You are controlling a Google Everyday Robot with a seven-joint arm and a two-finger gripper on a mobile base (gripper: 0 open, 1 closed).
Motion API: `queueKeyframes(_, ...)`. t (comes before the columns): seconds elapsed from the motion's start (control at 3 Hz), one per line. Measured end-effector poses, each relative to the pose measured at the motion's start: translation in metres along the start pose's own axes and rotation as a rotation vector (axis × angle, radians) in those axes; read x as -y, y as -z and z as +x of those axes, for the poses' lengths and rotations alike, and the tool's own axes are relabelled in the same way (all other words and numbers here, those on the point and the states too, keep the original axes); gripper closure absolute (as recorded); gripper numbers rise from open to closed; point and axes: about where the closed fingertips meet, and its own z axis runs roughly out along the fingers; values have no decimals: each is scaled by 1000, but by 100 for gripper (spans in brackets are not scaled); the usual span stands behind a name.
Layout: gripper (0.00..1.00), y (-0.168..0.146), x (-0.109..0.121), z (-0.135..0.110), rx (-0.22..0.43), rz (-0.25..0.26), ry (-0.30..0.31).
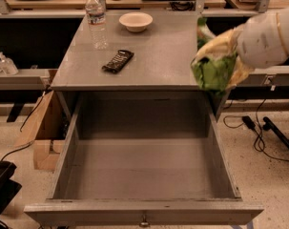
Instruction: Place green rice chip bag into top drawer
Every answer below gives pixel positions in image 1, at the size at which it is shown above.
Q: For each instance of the brown cardboard box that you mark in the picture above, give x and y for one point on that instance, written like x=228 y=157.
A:
x=43 y=132

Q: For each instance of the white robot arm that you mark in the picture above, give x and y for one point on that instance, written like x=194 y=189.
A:
x=227 y=59

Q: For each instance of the grey wooden cabinet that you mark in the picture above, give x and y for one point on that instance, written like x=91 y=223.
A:
x=156 y=83

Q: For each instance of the clear sanitizer bottle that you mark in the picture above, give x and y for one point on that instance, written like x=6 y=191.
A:
x=7 y=65

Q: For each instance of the clear plastic water bottle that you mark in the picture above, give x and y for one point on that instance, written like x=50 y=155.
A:
x=96 y=18

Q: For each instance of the white ceramic bowl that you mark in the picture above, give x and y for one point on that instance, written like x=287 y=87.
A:
x=136 y=21

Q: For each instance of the metal drawer knob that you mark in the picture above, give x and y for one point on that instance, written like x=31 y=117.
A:
x=144 y=223

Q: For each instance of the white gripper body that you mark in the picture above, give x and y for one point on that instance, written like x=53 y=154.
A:
x=261 y=43

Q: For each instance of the dark chocolate snack bar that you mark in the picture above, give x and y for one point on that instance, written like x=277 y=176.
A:
x=118 y=62

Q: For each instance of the black stand leg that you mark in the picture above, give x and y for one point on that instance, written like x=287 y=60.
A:
x=270 y=125

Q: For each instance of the black power cable floor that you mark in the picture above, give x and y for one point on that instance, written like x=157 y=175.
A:
x=257 y=128

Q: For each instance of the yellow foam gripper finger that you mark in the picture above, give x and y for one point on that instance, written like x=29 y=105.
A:
x=224 y=44
x=240 y=73

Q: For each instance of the open grey top drawer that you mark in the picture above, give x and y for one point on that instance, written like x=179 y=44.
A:
x=173 y=171

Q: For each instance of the green rice chip bag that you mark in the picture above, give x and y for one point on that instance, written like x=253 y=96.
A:
x=212 y=74

